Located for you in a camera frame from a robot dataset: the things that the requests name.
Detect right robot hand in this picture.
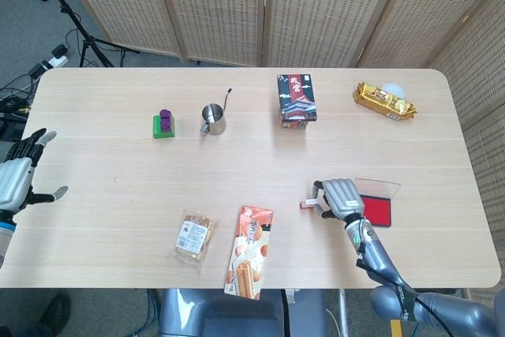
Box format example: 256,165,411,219
312,177,366,222

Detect black shoe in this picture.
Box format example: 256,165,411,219
33,293,73,337

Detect orange egg roll snack bag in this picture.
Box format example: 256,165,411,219
223,205,276,301

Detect green toy building block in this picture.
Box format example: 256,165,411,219
152,114,178,140

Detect red ink pad clear lid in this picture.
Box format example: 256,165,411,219
354,177,402,228

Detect black floor cable bundle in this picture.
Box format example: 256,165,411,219
0,76,36,140

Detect stainless steel spouted pitcher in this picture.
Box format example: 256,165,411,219
199,87,233,136

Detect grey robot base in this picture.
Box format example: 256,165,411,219
159,288,328,337

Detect silver table leg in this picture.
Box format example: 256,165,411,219
337,288,350,337

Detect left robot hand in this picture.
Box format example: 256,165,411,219
0,127,69,212

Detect dark illustrated box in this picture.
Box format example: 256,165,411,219
275,73,320,129

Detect black tripod stand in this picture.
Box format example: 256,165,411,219
29,0,141,69

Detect clear wrapped bread package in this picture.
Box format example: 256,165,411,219
169,212,218,275

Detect purple toy building block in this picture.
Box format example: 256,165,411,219
158,108,174,133

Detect gold biscuit package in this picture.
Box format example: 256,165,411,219
351,81,417,121

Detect power strip with adapters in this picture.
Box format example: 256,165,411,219
27,44,70,77

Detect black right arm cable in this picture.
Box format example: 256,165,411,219
354,218,447,337

